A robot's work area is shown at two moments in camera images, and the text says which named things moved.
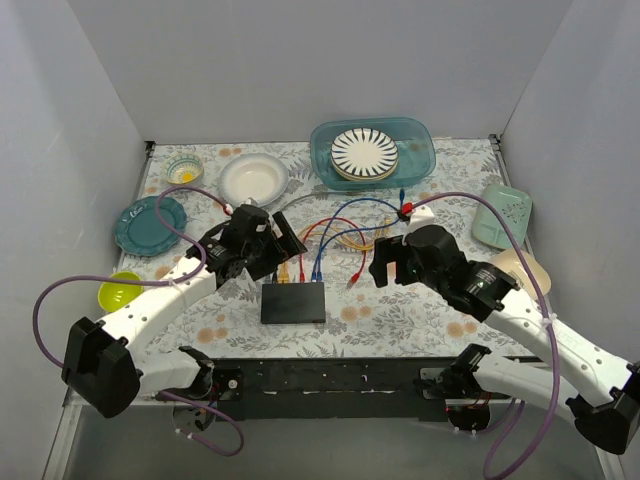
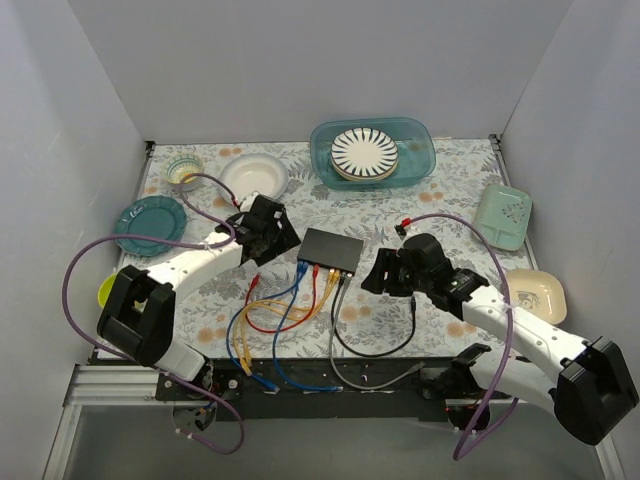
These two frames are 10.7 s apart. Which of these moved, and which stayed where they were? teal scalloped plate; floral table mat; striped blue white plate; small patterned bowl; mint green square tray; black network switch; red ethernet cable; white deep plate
Moved: red ethernet cable; black network switch
Stayed: mint green square tray; floral table mat; striped blue white plate; white deep plate; small patterned bowl; teal scalloped plate
